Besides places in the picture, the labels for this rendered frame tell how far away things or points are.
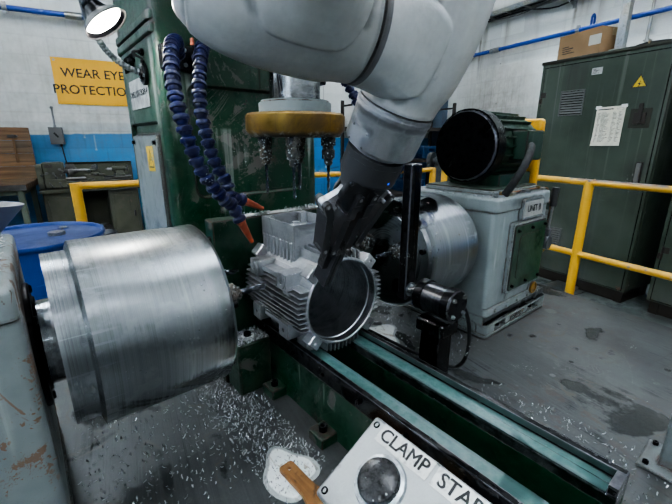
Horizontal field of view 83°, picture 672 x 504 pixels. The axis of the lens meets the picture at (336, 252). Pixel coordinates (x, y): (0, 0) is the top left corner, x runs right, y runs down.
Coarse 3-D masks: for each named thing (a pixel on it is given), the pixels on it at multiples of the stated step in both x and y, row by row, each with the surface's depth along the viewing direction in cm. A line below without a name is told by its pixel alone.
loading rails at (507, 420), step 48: (288, 384) 75; (336, 384) 61; (384, 384) 68; (432, 384) 60; (336, 432) 64; (432, 432) 50; (480, 432) 53; (528, 432) 50; (480, 480) 42; (528, 480) 49; (576, 480) 44; (624, 480) 42
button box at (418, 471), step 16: (368, 432) 29; (384, 432) 28; (352, 448) 28; (368, 448) 28; (384, 448) 28; (400, 448) 27; (416, 448) 27; (352, 464) 28; (400, 464) 26; (416, 464) 26; (432, 464) 25; (336, 480) 27; (352, 480) 27; (416, 480) 25; (432, 480) 25; (448, 480) 24; (320, 496) 27; (336, 496) 26; (352, 496) 26; (400, 496) 24; (416, 496) 24; (432, 496) 24; (448, 496) 24; (464, 496) 23; (480, 496) 23
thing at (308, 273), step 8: (256, 248) 75; (264, 248) 75; (360, 256) 70; (368, 256) 69; (368, 264) 69; (304, 272) 62; (312, 272) 61; (312, 280) 62; (368, 320) 73; (368, 328) 73; (312, 336) 65; (312, 344) 65; (320, 344) 66
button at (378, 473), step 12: (372, 468) 26; (384, 468) 26; (396, 468) 26; (360, 480) 26; (372, 480) 25; (384, 480) 25; (396, 480) 25; (360, 492) 25; (372, 492) 25; (384, 492) 25; (396, 492) 25
